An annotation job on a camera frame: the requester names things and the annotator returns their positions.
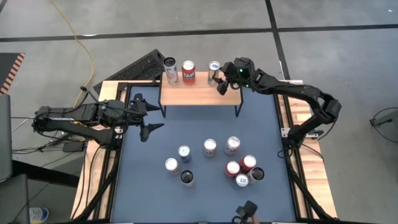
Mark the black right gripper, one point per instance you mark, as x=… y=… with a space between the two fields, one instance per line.
x=244 y=74

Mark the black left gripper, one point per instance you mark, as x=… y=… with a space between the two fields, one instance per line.
x=136 y=114

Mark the blue silver Red Bull can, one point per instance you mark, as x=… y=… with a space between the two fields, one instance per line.
x=241 y=180
x=213 y=73

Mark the red Fanta strawberry can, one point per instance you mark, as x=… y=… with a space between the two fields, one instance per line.
x=188 y=74
x=248 y=162
x=232 y=168

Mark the white Celsius Peach Vibe can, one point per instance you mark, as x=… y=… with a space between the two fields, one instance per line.
x=187 y=177
x=171 y=73

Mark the silver Diet Coke can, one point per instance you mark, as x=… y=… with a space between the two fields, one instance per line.
x=171 y=164
x=232 y=144
x=210 y=147

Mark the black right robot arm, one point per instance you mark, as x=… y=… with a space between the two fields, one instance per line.
x=295 y=90

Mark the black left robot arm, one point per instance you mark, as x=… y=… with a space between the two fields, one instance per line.
x=77 y=113

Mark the blue beverage can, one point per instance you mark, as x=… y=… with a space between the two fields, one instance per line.
x=184 y=151

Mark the blue table mat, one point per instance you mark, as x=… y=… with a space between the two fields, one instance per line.
x=186 y=124

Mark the black power brick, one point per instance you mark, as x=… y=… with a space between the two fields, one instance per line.
x=73 y=146

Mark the black handheld device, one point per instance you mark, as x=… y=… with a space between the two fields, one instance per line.
x=247 y=210

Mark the person's hand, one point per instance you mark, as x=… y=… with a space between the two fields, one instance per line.
x=255 y=220

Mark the black mat orange striped edge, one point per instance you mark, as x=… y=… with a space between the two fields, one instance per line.
x=7 y=67

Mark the white blue yellow container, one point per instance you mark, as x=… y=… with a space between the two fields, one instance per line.
x=38 y=214

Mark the dark grey box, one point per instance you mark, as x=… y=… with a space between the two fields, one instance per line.
x=14 y=202

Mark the wooden shelf black metal frame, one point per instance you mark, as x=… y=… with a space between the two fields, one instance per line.
x=200 y=95

